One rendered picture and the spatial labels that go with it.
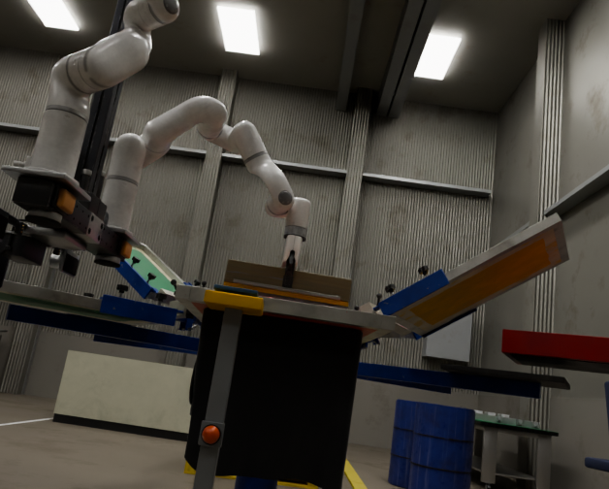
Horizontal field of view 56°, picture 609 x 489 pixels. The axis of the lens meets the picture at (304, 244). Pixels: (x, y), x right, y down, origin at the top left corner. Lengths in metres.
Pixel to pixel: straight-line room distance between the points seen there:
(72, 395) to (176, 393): 1.20
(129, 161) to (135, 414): 5.61
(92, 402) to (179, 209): 4.80
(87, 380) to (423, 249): 6.32
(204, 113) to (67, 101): 0.58
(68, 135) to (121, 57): 0.22
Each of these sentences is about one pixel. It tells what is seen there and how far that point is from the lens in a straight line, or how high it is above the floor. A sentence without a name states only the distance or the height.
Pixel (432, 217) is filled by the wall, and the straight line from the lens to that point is 11.10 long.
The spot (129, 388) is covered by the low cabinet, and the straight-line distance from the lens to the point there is 7.25.
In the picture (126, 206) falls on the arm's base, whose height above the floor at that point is 1.22.
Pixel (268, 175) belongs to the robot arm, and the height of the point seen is 1.41.
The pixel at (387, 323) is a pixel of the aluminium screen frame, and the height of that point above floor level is 0.97.
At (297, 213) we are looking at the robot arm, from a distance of 1.90.
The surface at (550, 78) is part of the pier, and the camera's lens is 9.30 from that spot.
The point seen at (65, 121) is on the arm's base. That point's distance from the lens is 1.42.
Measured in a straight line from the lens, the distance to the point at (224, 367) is 1.33.
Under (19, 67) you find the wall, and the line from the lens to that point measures 13.27.
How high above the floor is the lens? 0.77
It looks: 14 degrees up
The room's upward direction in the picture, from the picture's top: 8 degrees clockwise
